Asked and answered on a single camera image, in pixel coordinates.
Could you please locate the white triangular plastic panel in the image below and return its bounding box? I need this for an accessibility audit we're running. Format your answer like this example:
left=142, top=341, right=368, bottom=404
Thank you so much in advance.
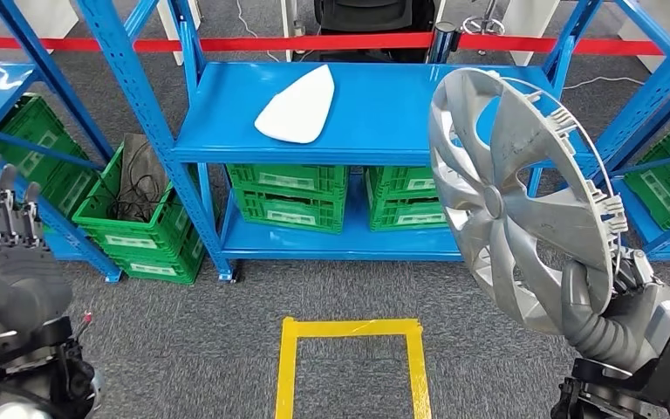
left=254, top=63, right=336, bottom=145

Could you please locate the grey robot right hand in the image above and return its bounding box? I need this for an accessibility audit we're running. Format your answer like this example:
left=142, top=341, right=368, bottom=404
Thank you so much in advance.
left=560, top=247, right=670, bottom=343

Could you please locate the chrome barrier post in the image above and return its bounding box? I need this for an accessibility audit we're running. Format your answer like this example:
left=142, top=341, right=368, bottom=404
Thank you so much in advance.
left=425, top=21, right=461, bottom=65

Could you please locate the blue metal shelf rack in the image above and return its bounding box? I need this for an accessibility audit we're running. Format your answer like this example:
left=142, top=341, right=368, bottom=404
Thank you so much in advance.
left=0, top=0, right=123, bottom=285
left=74, top=0, right=670, bottom=285
left=609, top=0, right=670, bottom=263

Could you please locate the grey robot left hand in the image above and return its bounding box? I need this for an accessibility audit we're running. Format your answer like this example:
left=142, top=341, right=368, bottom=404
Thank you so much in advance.
left=0, top=148, right=74, bottom=335

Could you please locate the red barrier belt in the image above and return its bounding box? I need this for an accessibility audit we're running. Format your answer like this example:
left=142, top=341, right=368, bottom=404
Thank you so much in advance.
left=0, top=31, right=666, bottom=58

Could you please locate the white floor cable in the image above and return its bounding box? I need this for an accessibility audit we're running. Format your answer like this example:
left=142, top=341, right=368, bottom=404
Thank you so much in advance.
left=563, top=75, right=646, bottom=91

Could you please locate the yellow floor tape square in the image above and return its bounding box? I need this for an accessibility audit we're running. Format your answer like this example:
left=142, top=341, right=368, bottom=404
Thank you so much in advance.
left=274, top=316, right=434, bottom=419

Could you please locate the silver plastic wheel hubcap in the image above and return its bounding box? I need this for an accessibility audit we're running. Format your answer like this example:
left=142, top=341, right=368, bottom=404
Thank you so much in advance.
left=428, top=68, right=629, bottom=337

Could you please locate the black mesh office chair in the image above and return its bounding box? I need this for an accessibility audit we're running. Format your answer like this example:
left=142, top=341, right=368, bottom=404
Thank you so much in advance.
left=291, top=0, right=435, bottom=64

